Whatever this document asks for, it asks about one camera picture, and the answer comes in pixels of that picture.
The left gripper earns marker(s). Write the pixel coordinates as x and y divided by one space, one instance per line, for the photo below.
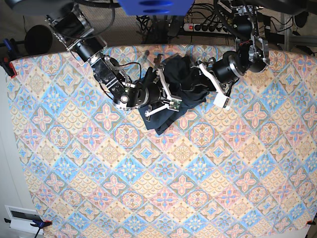
226 72

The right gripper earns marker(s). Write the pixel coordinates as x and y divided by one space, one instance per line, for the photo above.
154 96

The dark navy t-shirt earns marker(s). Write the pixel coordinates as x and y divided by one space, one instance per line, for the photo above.
187 83

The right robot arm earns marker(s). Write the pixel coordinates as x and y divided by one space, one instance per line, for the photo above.
73 29

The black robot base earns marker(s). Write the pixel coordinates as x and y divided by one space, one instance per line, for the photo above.
292 7
37 7

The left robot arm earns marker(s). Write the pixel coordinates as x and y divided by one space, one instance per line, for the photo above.
251 49

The white power strip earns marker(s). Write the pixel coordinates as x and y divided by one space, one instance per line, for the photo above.
205 28

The patterned colourful tablecloth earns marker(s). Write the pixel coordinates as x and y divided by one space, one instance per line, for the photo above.
97 172

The black round stool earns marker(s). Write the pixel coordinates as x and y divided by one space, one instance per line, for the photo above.
38 40

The orange clamp lower right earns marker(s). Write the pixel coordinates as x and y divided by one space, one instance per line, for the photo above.
311 223

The blue orange clamp lower left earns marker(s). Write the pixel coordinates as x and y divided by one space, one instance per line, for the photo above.
37 224

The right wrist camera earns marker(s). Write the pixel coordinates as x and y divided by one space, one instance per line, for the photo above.
174 105

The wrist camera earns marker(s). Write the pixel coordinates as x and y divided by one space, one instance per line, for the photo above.
174 105
222 101

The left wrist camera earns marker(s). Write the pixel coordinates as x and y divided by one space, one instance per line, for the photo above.
222 101

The white wall outlet box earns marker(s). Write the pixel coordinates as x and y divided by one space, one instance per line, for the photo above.
22 218

